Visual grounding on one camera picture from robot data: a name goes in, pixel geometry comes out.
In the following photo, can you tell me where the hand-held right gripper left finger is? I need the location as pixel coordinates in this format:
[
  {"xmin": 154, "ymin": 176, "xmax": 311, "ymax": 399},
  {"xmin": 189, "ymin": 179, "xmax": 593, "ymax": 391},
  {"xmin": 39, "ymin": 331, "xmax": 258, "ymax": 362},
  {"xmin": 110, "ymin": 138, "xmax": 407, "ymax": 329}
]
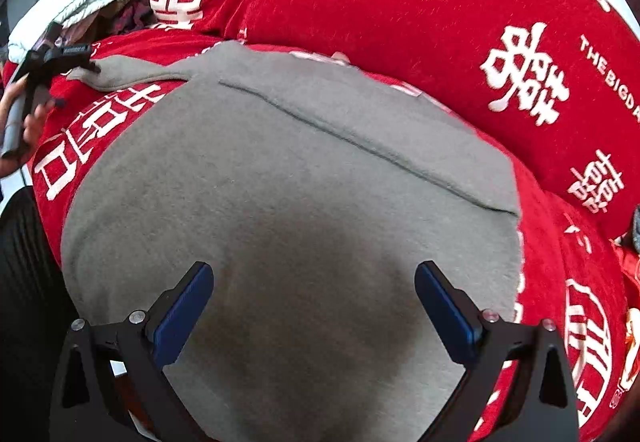
[{"xmin": 49, "ymin": 261, "xmax": 216, "ymax": 442}]

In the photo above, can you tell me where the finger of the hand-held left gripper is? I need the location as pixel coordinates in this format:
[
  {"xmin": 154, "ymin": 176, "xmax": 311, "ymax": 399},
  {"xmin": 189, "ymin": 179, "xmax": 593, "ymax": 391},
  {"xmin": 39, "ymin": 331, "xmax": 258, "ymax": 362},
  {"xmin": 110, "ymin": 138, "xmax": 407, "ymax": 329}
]
[{"xmin": 56, "ymin": 44, "xmax": 102, "ymax": 75}]

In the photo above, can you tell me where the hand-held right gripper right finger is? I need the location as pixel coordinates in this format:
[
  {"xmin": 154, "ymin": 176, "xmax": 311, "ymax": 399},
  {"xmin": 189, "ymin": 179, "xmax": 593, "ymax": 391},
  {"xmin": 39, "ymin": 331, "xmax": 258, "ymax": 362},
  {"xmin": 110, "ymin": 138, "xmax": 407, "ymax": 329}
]
[{"xmin": 414, "ymin": 261, "xmax": 581, "ymax": 442}]

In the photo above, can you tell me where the grey fleece garment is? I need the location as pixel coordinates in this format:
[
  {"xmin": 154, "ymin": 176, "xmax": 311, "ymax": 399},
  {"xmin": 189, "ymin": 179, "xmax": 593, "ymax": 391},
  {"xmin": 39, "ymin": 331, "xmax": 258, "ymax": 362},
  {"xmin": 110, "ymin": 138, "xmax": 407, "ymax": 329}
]
[{"xmin": 60, "ymin": 40, "xmax": 523, "ymax": 442}]

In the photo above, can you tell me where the person's left hand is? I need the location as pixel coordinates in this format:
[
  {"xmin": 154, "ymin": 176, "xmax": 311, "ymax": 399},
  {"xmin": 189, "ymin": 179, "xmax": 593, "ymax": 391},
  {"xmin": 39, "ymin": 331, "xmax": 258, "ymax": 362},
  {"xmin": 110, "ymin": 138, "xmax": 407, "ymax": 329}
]
[{"xmin": 0, "ymin": 74, "xmax": 57, "ymax": 159}]

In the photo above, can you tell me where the purple patterned cloth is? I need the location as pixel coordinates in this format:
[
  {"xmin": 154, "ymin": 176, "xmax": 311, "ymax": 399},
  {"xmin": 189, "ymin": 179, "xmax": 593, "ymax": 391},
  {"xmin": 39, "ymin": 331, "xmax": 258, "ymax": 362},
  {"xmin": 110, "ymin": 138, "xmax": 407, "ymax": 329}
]
[{"xmin": 100, "ymin": 0, "xmax": 157, "ymax": 37}]

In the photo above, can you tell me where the black ribbed case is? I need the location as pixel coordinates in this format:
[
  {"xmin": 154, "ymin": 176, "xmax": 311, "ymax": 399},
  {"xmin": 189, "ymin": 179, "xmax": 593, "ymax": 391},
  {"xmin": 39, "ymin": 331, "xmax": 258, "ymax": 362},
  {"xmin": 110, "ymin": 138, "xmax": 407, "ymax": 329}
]
[{"xmin": 0, "ymin": 187, "xmax": 77, "ymax": 442}]

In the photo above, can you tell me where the red satin cloth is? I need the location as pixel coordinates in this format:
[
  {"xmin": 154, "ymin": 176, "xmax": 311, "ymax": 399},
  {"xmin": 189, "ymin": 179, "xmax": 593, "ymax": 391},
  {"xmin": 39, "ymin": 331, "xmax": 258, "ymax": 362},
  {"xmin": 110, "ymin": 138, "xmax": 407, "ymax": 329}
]
[{"xmin": 611, "ymin": 234, "xmax": 640, "ymax": 303}]

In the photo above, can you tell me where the grey knitted cloth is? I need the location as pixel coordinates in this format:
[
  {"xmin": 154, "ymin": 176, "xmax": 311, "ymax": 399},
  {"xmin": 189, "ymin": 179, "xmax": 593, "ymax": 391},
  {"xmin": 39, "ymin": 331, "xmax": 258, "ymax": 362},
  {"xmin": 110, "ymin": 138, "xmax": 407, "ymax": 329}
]
[{"xmin": 627, "ymin": 206, "xmax": 640, "ymax": 253}]

